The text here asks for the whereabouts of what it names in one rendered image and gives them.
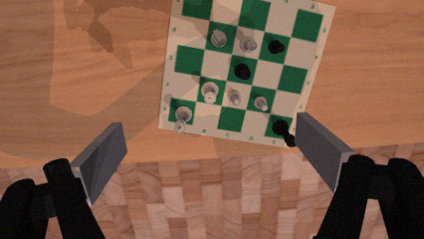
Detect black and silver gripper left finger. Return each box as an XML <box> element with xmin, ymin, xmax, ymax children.
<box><xmin>0</xmin><ymin>122</ymin><xmax>127</xmax><ymax>239</ymax></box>

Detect green and white chessboard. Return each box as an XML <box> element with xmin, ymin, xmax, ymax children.
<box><xmin>158</xmin><ymin>0</ymin><xmax>336</xmax><ymax>148</ymax></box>

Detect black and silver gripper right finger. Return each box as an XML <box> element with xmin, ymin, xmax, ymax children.
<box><xmin>295</xmin><ymin>112</ymin><xmax>424</xmax><ymax>239</ymax></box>

